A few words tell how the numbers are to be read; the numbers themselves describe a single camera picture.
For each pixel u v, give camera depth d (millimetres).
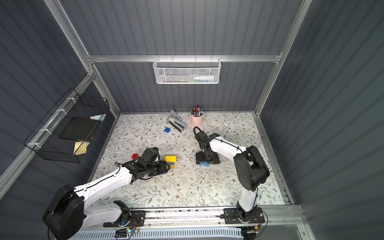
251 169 491
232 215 736
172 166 908
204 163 911
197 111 1041
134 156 958
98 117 826
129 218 704
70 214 400
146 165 653
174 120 1118
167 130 1084
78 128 747
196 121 1090
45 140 621
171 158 846
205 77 889
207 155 760
